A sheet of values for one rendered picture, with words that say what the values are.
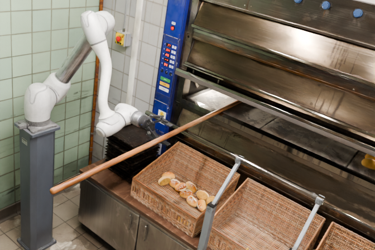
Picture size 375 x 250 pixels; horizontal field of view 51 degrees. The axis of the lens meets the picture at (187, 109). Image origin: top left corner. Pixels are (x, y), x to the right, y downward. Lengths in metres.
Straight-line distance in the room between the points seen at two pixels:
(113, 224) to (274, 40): 1.69
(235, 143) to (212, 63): 0.56
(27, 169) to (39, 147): 0.20
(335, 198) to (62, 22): 2.20
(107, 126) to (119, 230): 0.91
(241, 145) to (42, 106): 1.31
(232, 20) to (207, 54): 0.30
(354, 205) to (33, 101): 2.00
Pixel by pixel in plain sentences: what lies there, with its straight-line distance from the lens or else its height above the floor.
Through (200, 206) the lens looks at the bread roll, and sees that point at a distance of 2.71.
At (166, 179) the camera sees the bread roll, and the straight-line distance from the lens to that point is 2.89.
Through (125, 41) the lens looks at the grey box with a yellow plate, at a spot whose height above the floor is 1.45.
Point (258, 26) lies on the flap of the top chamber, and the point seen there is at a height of 1.83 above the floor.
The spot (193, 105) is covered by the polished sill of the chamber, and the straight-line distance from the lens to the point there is 2.81.
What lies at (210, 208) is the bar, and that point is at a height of 0.93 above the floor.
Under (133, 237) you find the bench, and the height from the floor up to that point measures 0.32.
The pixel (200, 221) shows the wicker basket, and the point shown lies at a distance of 2.53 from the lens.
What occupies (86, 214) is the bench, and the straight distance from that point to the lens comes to 3.19.
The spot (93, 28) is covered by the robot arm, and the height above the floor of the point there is 1.70.
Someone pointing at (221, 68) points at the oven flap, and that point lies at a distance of 2.61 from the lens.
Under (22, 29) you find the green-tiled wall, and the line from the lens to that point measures 2.91.
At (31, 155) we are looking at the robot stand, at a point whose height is 0.83.
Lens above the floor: 2.29
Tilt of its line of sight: 24 degrees down
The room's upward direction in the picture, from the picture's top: 10 degrees clockwise
